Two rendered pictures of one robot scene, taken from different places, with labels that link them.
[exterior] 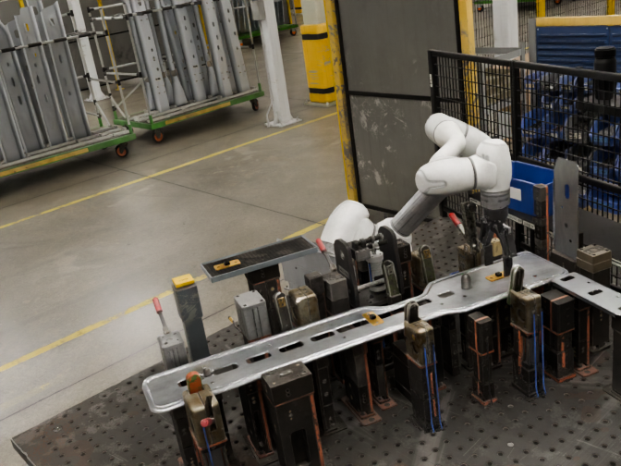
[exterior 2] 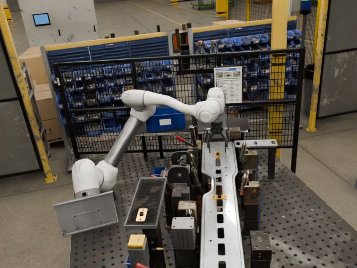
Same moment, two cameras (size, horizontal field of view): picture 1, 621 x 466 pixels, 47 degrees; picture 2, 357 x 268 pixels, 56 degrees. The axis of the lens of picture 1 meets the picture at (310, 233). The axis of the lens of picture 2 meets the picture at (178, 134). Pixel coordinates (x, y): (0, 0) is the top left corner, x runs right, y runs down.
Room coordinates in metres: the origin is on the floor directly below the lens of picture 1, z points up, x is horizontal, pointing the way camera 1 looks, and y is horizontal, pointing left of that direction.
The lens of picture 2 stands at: (1.43, 1.26, 2.10)
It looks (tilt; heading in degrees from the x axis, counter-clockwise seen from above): 25 degrees down; 297
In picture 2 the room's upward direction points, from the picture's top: 5 degrees counter-clockwise
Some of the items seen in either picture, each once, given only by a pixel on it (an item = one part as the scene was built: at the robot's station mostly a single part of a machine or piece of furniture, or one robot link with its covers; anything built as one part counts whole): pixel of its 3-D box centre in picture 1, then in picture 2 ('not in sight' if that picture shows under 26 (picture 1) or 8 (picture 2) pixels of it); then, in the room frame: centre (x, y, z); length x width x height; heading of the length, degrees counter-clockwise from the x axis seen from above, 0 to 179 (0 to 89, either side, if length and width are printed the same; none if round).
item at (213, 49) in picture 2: not in sight; (213, 53); (2.31, -1.20, 1.53); 0.06 x 0.06 x 0.20
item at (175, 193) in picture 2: (321, 327); (179, 224); (2.11, 0.01, 0.90); 0.05 x 0.05 x 0.40; 20
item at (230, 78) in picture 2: not in sight; (228, 85); (2.19, -1.14, 1.30); 0.23 x 0.02 x 0.31; 20
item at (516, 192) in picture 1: (528, 188); (165, 118); (2.61, -0.86, 1.09); 0.30 x 0.17 x 0.13; 27
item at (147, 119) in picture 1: (180, 61); not in sight; (10.06, 1.41, 0.88); 1.91 x 1.01 x 1.76; 131
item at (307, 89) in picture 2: not in sight; (319, 91); (1.65, -3.93, 0.36); 0.50 x 0.50 x 0.73
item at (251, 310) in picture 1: (260, 355); (186, 257); (1.98, 0.21, 0.90); 0.13 x 0.10 x 0.41; 20
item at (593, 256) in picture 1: (593, 299); (235, 150); (2.07, -0.89, 0.88); 0.08 x 0.08 x 0.36; 20
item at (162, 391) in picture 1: (368, 323); (220, 200); (1.92, -0.13, 1.00); 1.38 x 0.22 x 0.02; 110
